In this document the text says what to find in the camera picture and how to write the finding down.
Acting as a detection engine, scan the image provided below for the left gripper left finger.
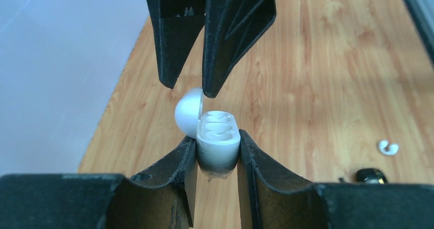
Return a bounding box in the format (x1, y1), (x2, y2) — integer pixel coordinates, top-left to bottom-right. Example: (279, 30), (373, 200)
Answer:
(1, 137), (198, 228)

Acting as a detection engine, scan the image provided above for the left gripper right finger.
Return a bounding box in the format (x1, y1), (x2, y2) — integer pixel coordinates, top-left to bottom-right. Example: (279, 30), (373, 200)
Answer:
(237, 130), (433, 228)

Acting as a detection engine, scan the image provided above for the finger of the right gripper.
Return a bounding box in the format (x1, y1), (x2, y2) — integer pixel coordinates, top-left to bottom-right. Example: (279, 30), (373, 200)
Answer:
(202, 0), (276, 98)
(146, 0), (206, 89)

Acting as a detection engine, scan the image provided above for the white earbud charging case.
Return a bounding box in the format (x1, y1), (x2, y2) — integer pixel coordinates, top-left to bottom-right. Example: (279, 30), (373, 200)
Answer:
(174, 88), (241, 180)

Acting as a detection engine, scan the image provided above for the black earbud case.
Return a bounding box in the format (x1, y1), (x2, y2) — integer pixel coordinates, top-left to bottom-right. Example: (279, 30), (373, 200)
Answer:
(355, 168), (388, 184)

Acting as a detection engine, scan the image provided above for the right white earbud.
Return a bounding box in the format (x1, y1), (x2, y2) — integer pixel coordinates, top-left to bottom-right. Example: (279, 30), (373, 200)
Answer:
(377, 140), (400, 156)

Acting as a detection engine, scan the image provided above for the aluminium frame rail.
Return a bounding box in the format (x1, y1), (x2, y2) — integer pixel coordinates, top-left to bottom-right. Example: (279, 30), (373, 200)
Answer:
(404, 0), (433, 63)

